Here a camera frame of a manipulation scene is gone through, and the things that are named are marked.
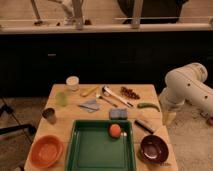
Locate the green chili pepper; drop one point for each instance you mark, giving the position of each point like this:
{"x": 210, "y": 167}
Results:
{"x": 148, "y": 105}

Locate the metal spoon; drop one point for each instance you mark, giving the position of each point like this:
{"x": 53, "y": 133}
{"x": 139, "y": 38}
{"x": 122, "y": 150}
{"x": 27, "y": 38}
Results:
{"x": 106, "y": 100}

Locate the blue sponge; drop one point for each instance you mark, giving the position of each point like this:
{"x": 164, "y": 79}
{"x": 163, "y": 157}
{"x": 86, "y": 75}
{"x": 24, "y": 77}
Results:
{"x": 118, "y": 114}

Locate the black stand base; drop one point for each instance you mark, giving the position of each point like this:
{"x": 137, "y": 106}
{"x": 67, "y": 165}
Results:
{"x": 27, "y": 129}

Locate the wooden table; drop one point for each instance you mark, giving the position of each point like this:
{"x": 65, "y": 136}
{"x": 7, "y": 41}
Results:
{"x": 68, "y": 114}

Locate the small metal cup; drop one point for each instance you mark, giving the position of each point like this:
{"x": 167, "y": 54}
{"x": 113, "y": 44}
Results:
{"x": 49, "y": 115}

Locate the green plastic tray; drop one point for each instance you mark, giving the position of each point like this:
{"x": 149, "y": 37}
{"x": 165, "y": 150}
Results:
{"x": 91, "y": 148}

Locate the black marker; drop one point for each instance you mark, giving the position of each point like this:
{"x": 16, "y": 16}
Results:
{"x": 139, "y": 123}

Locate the grey folded cloth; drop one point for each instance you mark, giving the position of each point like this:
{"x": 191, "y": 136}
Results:
{"x": 90, "y": 105}

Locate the white handled utensil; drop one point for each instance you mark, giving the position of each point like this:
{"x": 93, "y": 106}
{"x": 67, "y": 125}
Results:
{"x": 107, "y": 90}

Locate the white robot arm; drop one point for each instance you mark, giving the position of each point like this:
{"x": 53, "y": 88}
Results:
{"x": 186, "y": 83}

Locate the green translucent cup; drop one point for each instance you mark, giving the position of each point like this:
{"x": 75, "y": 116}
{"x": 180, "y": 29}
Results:
{"x": 61, "y": 99}

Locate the orange-red apple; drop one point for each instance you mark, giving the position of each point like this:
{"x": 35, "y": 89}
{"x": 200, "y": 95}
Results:
{"x": 115, "y": 130}

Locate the bunch of brown grapes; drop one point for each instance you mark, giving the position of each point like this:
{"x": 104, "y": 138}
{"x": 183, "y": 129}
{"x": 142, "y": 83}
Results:
{"x": 129, "y": 93}

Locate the dark purple bowl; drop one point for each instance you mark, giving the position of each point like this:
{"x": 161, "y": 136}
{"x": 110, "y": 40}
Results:
{"x": 154, "y": 149}

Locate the orange bowl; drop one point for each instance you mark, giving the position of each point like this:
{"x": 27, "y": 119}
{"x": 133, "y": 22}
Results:
{"x": 46, "y": 151}

